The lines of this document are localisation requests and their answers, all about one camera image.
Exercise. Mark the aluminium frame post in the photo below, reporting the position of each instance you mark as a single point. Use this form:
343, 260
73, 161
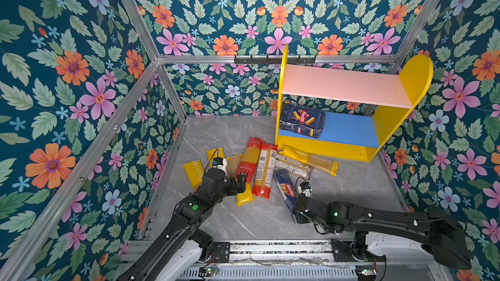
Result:
153, 54

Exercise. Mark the blue Ankara spaghetti bag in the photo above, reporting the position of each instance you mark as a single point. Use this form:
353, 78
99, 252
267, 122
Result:
293, 167

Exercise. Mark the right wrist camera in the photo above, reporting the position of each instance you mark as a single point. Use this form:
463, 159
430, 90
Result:
304, 189

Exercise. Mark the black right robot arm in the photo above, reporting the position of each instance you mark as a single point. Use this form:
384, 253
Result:
439, 234

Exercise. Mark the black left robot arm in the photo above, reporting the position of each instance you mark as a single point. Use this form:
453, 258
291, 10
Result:
184, 226

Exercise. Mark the blue Barilla spaghetti box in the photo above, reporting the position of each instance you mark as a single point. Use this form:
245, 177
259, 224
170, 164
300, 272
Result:
287, 191

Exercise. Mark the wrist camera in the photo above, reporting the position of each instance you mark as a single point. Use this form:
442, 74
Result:
220, 163
304, 189

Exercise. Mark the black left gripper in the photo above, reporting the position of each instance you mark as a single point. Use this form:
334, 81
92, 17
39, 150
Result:
236, 190

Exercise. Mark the blue Barilla rigatoni box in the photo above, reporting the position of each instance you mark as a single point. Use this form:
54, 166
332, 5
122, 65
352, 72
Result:
302, 120

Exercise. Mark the yellow pink blue shelf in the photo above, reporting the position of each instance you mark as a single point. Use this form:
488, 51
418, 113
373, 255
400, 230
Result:
350, 136

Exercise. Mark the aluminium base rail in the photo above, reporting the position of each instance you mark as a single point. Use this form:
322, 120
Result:
307, 259

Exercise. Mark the yellow Pastatime bag near shelf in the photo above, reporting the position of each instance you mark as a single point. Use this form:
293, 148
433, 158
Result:
321, 163

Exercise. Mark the yellow Pastatime spaghetti bag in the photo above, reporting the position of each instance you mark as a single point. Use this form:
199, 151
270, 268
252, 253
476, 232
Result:
213, 153

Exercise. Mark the yellow spaghetti bag far left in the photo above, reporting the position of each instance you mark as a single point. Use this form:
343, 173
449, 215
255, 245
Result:
194, 171

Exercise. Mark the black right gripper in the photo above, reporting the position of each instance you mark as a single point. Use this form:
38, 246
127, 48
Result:
298, 218

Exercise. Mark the red spaghetti bag white label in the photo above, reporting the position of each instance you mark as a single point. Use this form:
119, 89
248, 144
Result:
264, 173

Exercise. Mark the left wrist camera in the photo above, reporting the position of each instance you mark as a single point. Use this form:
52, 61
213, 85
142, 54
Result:
220, 163

